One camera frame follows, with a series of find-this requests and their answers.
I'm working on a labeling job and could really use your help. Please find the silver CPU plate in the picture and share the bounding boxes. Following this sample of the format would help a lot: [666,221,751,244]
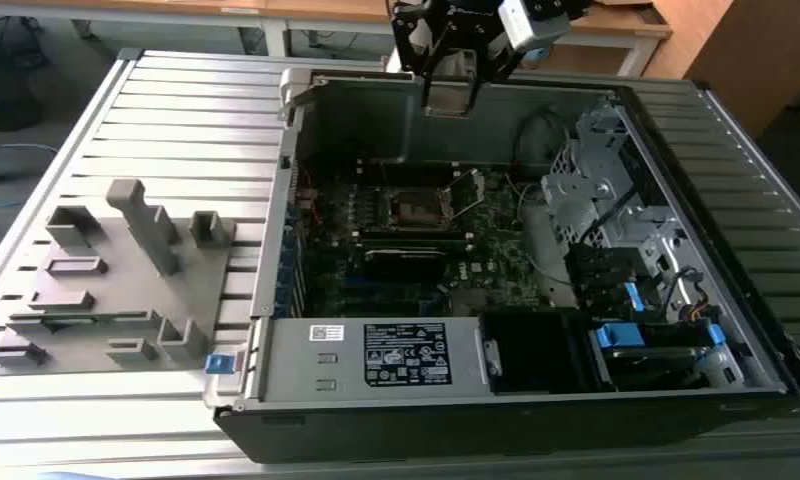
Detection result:
[429,73,474,119]

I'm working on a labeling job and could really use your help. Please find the black graphics card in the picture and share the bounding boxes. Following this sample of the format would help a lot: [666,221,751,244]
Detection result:
[363,247,453,281]

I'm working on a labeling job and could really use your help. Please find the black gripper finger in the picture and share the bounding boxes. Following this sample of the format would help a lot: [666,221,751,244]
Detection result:
[465,34,529,120]
[393,19,450,117]

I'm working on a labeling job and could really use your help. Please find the wooden cabinet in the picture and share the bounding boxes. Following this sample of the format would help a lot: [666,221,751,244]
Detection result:
[643,0,800,139]

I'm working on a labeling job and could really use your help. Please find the silver metal drive cage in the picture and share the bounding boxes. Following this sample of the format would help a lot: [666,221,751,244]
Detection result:
[539,97,693,281]

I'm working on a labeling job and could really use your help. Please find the blue floor cable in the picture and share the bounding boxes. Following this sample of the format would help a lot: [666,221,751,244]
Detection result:
[0,141,62,209]

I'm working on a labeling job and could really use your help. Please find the grey power supply unit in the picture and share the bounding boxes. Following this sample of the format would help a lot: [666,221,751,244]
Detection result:
[243,315,502,401]

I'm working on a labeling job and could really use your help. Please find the green RAM stick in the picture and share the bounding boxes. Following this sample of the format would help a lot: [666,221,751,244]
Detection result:
[10,310,150,332]

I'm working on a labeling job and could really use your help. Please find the grey parts rack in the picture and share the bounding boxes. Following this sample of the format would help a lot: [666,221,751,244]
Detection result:
[0,178,239,377]

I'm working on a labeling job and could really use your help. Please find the wooden desk white legs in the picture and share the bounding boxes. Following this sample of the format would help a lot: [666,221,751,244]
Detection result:
[266,0,674,77]
[0,0,272,59]

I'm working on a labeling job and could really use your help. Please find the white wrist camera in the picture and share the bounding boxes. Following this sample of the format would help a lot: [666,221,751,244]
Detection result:
[497,0,574,53]

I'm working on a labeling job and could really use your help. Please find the black waste bin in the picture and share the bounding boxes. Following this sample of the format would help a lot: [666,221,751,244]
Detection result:
[0,13,50,134]

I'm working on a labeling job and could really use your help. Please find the CPU socket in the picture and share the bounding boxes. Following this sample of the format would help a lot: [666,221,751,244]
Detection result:
[385,188,461,234]

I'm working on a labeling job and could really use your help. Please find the wire locking lever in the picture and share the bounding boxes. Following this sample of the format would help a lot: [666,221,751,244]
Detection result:
[450,188,493,219]

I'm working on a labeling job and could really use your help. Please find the green motherboard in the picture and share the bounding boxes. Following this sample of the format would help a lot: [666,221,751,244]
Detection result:
[286,164,575,319]

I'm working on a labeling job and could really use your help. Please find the coloured wire bundle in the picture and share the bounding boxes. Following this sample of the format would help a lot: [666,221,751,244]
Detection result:
[679,294,719,324]

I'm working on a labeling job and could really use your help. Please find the black open PC case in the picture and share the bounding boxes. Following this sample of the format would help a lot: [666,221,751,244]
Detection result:
[203,67,800,464]

